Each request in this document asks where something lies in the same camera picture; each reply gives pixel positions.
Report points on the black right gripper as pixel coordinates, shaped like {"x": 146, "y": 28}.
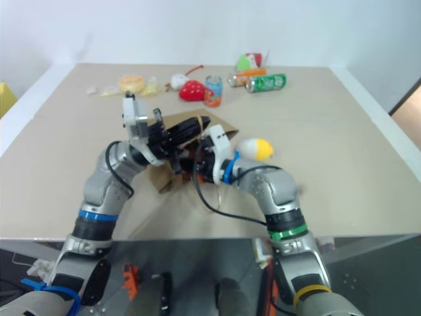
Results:
{"x": 204, "y": 161}

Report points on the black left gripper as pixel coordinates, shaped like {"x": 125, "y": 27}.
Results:
{"x": 161, "y": 141}

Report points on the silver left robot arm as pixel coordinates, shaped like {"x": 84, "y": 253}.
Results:
{"x": 98, "y": 184}

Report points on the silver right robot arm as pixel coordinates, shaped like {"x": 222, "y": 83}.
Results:
{"x": 273, "y": 187}

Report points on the red strawberry plush toy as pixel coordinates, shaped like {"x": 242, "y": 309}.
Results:
{"x": 192, "y": 91}

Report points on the white plush toy red tail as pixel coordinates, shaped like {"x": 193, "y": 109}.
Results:
{"x": 178, "y": 80}

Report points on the white and yellow plush toy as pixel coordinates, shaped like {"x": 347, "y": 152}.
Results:
{"x": 253, "y": 148}

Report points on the orange donut plush toy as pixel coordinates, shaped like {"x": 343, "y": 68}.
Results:
{"x": 131, "y": 82}

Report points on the white crumpled paper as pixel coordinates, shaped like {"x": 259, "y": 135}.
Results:
{"x": 39, "y": 267}

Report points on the blue and orange drink can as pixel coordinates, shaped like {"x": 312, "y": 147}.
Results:
{"x": 213, "y": 92}

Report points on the yellow toy in clear wrap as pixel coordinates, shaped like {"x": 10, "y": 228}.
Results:
{"x": 151, "y": 88}

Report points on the gold and orange drink can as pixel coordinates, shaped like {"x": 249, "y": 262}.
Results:
{"x": 237, "y": 80}

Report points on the orange box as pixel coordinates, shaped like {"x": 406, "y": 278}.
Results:
{"x": 251, "y": 71}

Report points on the green red snack packet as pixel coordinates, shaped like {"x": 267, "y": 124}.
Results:
{"x": 245, "y": 62}

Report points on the green drink can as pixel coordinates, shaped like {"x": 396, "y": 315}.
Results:
{"x": 266, "y": 83}

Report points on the small yellow wrapped packet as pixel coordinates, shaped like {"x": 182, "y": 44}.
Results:
{"x": 108, "y": 91}

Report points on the small white wrapped packet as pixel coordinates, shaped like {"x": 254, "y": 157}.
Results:
{"x": 91, "y": 89}

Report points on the white and yellow packet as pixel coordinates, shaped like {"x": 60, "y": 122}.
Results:
{"x": 262, "y": 253}

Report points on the yellow object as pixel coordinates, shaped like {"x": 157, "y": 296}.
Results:
{"x": 6, "y": 98}

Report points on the brown wooden panel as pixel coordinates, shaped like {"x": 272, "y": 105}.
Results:
{"x": 411, "y": 105}

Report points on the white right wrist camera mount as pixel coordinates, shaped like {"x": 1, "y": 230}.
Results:
{"x": 219, "y": 140}

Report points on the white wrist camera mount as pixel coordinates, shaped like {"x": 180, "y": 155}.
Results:
{"x": 133, "y": 110}
{"x": 219, "y": 140}

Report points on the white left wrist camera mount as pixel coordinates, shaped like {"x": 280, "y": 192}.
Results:
{"x": 133, "y": 110}

